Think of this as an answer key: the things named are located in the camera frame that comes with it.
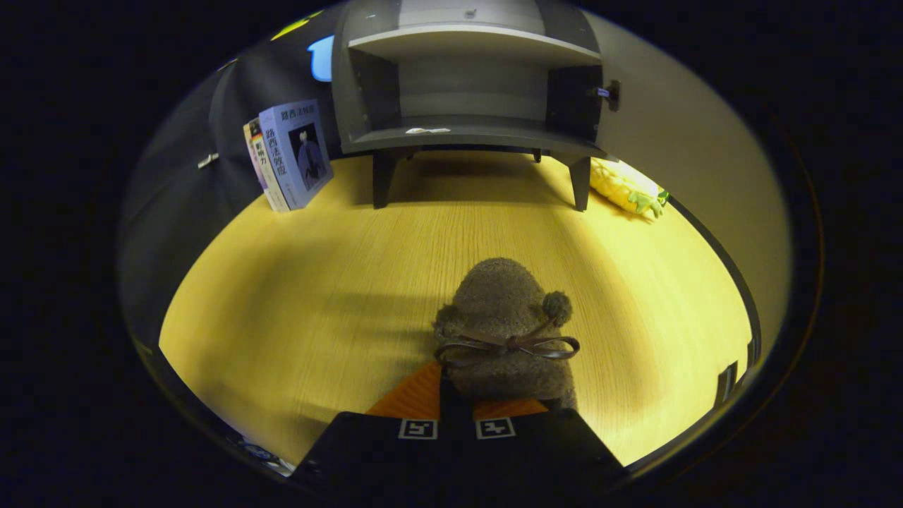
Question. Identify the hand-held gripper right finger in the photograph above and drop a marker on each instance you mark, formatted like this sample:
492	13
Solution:
536	451

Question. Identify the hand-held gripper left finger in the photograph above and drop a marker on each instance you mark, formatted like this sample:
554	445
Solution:
381	451

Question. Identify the lavender book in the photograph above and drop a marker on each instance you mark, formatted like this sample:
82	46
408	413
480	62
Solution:
300	155

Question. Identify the white clip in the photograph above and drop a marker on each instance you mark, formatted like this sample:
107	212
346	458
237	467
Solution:
207	160

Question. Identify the yellow corn plush toy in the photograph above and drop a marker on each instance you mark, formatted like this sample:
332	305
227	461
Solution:
624	185

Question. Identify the brown fuzzy shoe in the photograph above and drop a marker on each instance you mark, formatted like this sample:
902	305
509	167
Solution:
501	303

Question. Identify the grey shoe cabinet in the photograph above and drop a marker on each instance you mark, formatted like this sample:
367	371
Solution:
458	137

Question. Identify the black backdrop cloth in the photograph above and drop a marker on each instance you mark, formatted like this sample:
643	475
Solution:
183	197

